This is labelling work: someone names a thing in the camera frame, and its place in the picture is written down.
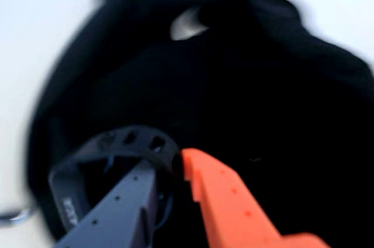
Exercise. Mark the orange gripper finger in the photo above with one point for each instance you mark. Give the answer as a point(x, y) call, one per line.
point(228, 201)

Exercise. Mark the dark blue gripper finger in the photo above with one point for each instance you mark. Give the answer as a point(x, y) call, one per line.
point(117, 216)

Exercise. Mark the black fabric bag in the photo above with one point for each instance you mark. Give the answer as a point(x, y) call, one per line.
point(233, 84)

